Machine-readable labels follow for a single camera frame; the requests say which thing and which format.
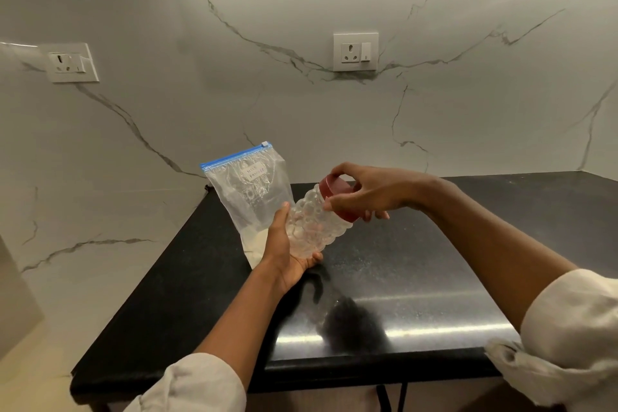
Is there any red jar lid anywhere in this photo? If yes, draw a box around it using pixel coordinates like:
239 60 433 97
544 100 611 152
319 173 363 222

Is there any white sleeve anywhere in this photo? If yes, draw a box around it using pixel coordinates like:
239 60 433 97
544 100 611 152
123 353 247 412
484 268 618 408

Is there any person's left hand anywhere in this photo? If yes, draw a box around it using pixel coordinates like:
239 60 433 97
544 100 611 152
261 201 323 295

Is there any clear zip bag blue seal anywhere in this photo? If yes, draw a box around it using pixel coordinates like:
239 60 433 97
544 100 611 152
200 141 296 270

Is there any person's right hand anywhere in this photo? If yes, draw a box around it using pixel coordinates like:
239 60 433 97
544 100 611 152
323 162 441 222

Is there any white wall socket with switch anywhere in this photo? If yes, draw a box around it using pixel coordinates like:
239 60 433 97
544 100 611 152
333 31 379 72

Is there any person's left forearm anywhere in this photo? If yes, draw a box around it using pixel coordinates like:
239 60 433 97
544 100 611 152
193 264 290 390

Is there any clear bubbled plastic jar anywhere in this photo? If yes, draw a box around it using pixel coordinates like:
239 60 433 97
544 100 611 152
285 184 352 263

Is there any white left sleeve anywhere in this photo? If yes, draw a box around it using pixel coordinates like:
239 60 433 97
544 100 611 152
123 353 247 412

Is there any person's right forearm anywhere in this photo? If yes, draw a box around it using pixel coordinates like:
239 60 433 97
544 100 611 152
425 176 580 332

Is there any white right sleeve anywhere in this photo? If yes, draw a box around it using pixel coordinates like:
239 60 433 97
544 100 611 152
484 268 618 408

